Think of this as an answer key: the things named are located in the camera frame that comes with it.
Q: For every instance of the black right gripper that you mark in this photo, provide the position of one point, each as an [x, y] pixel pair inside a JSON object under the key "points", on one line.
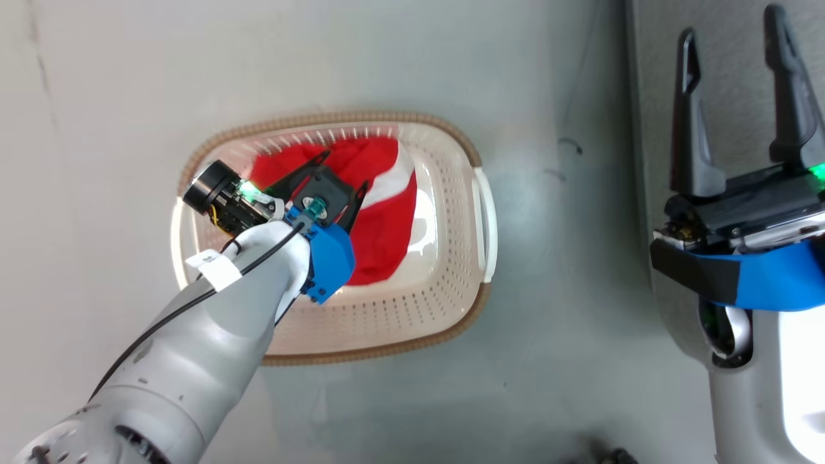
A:
{"points": [[747, 212]]}

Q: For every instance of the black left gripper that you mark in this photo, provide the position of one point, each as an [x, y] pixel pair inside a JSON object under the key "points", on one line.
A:
{"points": [[219, 193]]}

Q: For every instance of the red and white cloth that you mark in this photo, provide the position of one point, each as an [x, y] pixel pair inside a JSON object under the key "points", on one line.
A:
{"points": [[380, 225]]}

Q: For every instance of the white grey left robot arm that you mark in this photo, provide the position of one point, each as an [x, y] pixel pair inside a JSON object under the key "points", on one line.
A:
{"points": [[193, 348]]}

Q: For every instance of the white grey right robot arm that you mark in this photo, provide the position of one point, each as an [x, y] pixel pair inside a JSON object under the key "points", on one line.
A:
{"points": [[760, 393]]}

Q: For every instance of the beige plastic laundry basket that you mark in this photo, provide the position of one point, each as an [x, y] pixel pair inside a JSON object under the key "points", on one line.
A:
{"points": [[387, 309]]}

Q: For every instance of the blue black left wrist camera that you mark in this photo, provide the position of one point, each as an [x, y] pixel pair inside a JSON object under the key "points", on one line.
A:
{"points": [[330, 258]]}

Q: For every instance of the blue black wrist camera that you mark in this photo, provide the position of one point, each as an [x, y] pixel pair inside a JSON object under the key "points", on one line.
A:
{"points": [[330, 258], [773, 277]]}

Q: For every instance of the blue black right wrist camera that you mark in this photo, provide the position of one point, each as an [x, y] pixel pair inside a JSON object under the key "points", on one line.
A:
{"points": [[773, 277]]}

